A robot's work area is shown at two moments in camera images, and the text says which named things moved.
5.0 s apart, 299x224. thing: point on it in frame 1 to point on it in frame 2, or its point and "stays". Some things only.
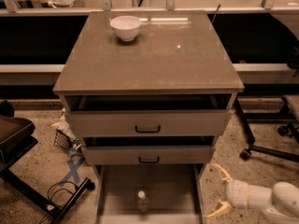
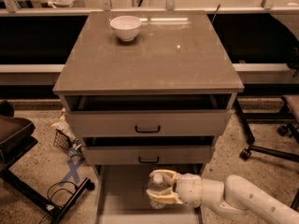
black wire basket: x=62 y=140 stays
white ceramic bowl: x=125 y=27 stays
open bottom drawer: x=176 y=193 stays
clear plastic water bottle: x=142 y=202 to x=157 y=184
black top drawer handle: x=148 y=131 stays
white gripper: x=235 y=193 to x=189 y=189
